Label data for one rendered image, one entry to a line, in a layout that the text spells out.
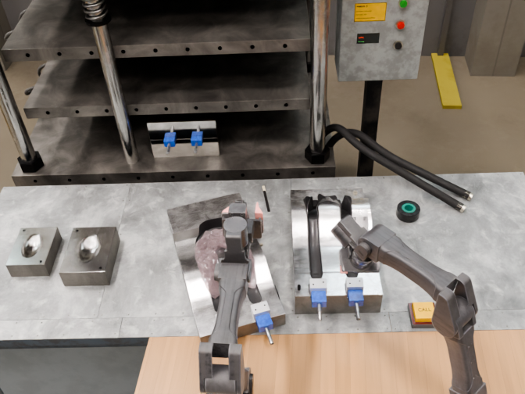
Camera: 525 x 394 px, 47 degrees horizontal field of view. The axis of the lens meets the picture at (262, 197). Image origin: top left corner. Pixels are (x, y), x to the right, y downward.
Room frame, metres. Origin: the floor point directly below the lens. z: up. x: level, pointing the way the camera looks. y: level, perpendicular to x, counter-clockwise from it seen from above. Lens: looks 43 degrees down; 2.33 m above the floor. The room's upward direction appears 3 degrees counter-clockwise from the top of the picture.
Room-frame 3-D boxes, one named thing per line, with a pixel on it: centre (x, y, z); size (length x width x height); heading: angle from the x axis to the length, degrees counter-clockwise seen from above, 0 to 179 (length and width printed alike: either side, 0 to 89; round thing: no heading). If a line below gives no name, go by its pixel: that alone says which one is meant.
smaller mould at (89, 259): (1.35, 0.59, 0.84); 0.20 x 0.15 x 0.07; 177
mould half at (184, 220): (1.27, 0.14, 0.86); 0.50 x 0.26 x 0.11; 15
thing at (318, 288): (1.07, -0.15, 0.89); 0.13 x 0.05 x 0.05; 177
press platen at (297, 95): (2.29, 0.33, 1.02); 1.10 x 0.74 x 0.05; 87
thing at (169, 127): (2.16, 0.29, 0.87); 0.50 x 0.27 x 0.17; 177
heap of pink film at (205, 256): (1.27, 0.13, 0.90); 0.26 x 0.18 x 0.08; 15
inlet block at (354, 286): (1.06, -0.26, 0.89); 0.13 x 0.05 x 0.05; 177
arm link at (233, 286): (0.81, 0.09, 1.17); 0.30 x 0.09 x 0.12; 173
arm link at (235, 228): (0.97, 0.08, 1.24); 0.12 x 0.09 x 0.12; 173
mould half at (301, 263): (1.34, -0.22, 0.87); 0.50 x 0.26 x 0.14; 177
